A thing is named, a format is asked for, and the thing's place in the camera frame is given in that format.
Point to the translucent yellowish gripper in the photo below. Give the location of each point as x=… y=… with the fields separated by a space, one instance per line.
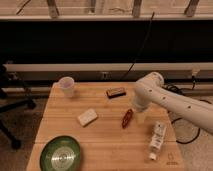
x=140 y=117

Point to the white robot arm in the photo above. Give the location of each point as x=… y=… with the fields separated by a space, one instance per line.
x=150 y=89

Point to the white sponge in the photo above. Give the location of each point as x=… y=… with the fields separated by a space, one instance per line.
x=87 y=117

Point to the white tube bottle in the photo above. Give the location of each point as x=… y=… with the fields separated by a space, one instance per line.
x=157 y=139

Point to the black and red eraser block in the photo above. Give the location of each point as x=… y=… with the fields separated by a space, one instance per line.
x=115 y=92

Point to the clear plastic measuring cup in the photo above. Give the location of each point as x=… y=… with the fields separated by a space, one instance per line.
x=66 y=84

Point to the green round plate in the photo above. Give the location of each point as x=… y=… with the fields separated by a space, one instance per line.
x=62 y=153

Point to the black office chair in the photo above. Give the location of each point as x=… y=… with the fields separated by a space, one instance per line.
x=5 y=77

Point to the white baseboard rail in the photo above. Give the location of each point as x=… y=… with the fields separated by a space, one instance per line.
x=110 y=71

